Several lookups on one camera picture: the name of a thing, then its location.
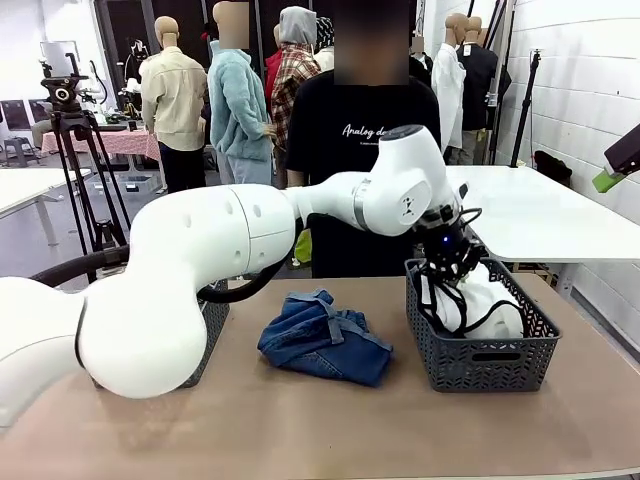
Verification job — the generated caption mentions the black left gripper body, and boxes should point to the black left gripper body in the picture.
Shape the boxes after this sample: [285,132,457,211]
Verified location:
[423,227,485,290]

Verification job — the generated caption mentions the white garment with black lines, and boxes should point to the white garment with black lines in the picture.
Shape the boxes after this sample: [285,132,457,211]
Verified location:
[422,262,525,341]

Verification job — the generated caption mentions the black bag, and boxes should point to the black bag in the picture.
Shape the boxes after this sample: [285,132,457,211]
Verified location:
[533,149,574,189]

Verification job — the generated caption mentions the large white table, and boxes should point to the large white table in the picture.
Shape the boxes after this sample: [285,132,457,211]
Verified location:
[443,164,640,301]

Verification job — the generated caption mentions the black light stand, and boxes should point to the black light stand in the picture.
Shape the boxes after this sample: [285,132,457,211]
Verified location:
[508,48,545,169]

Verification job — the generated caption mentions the gray plastic lattice basket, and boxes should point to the gray plastic lattice basket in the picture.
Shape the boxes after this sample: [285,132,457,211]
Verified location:
[89,279,231,390]
[403,257,562,394]

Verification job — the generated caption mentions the mannequin in white shirt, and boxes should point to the mannequin in white shirt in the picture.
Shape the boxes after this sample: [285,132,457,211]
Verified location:
[431,12,469,166]

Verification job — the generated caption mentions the dark blue denim garment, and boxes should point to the dark blue denim garment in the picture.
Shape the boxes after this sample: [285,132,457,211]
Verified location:
[257,288,395,389]

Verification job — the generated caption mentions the mannequin in black shirt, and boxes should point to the mannequin in black shirt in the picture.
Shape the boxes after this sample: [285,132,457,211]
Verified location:
[459,15,514,166]

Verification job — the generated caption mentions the person in black t-shirt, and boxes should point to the person in black t-shirt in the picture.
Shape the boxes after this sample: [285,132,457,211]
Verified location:
[285,0,444,279]

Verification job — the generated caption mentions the mannequin in plaid hooded shirt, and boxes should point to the mannequin in plaid hooded shirt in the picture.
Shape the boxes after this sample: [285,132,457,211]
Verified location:
[263,5,324,269]

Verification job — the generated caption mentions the mannequin in patterned hood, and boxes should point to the mannequin in patterned hood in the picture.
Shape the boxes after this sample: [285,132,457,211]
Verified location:
[313,17,336,71]

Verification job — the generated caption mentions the mannequin in light blue fleece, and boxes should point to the mannequin in light blue fleece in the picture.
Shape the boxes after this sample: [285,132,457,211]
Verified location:
[207,0,275,187]

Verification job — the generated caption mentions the mannequin in cream jacket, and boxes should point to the mannequin in cream jacket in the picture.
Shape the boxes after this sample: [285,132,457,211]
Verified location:
[138,15,210,195]

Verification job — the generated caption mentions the table with red checked cloth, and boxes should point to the table with red checked cloth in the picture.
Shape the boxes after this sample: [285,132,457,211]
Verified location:
[39,128,162,162]

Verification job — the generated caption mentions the small white table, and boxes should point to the small white table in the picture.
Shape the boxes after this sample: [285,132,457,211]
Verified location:
[0,167,94,247]

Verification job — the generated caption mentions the white monitor panel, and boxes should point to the white monitor panel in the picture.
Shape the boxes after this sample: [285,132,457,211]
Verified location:
[39,40,76,76]

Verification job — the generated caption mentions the gray metal stool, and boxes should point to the gray metal stool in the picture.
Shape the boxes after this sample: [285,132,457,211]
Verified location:
[3,137,41,167]

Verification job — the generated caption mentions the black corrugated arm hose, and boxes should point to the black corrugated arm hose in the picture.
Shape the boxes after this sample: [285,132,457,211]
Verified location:
[29,245,284,305]

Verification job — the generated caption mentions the black camera tripod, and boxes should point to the black camera tripod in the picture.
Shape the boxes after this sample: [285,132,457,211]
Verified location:
[38,49,132,284]

